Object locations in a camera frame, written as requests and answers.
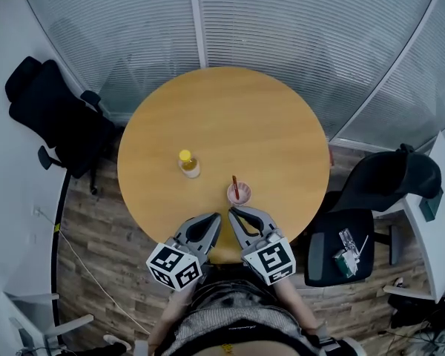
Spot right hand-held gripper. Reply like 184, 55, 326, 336
227, 205, 297, 287

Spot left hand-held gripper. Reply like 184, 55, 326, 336
145, 212, 223, 293

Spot pink cup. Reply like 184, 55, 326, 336
226, 182, 253, 207

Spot person's right forearm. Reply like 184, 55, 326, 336
273, 280, 320, 336

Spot person's left forearm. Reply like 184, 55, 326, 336
148, 287, 198, 348

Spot yellow-capped clear bottle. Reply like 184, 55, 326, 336
177, 149, 202, 179

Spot person's torso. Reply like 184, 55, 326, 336
148, 263, 360, 356

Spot clear plastic packaging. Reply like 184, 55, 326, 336
337, 228, 359, 263

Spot green packet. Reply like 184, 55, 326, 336
332, 248, 359, 278

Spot person's white shoe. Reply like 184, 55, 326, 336
102, 332, 133, 352

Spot black office chair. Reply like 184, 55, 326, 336
303, 142, 444, 289
4, 56, 116, 197

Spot dark green box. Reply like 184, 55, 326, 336
420, 188, 445, 223

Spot white curved desk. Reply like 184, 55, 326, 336
383, 131, 445, 304

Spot glass partition with blinds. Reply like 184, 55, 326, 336
18, 0, 445, 152

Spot white floor cable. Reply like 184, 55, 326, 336
35, 208, 152, 336

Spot grey elbow strap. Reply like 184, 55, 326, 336
304, 319, 329, 343

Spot white metal frame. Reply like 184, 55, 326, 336
3, 291, 97, 356

